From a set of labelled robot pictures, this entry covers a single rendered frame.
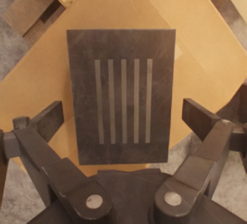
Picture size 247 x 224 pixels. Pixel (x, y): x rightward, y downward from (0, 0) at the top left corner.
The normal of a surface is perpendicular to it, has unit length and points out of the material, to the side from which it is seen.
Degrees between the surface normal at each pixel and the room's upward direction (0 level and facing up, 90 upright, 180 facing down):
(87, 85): 0
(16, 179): 0
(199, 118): 90
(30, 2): 0
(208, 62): 23
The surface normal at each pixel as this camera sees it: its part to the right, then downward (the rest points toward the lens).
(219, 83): 0.31, -0.01
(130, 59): 0.03, 0.27
